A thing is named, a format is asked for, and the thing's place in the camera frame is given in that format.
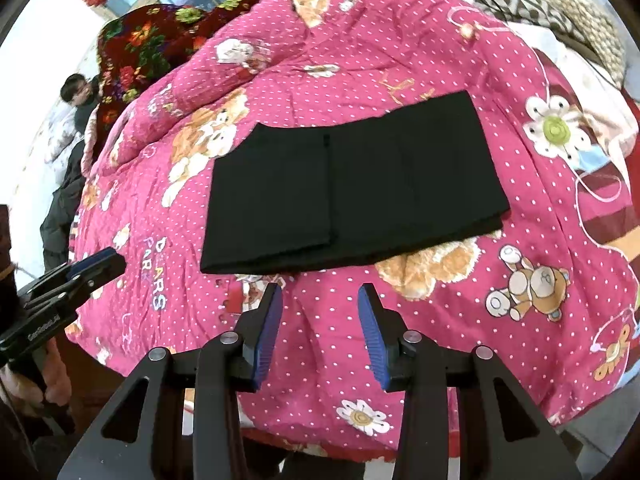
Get pink dotted bear quilt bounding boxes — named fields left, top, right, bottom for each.
left=67, top=0, right=640, bottom=457

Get black pants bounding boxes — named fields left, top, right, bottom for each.
left=200, top=91, right=511, bottom=276

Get white pillow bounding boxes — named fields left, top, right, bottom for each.
left=42, top=105, right=84, bottom=164

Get dark jacket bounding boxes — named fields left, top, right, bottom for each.
left=40, top=140, right=89, bottom=272

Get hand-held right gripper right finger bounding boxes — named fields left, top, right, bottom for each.
left=357, top=282, right=583, bottom=480

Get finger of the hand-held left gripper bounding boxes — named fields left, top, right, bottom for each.
left=24, top=262, right=126, bottom=313
left=16, top=247, right=126, bottom=293

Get person's left hand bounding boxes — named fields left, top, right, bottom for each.
left=0, top=337, right=74, bottom=412

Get grey white patterned cloth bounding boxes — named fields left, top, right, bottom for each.
left=472, top=0, right=587, bottom=47

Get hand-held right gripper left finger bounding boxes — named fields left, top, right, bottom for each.
left=57, top=282, right=284, bottom=480

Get cream knitted cushion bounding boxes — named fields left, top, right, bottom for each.
left=530, top=0, right=627, bottom=87

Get red floral blanket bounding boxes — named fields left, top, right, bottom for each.
left=95, top=0, right=282, bottom=137

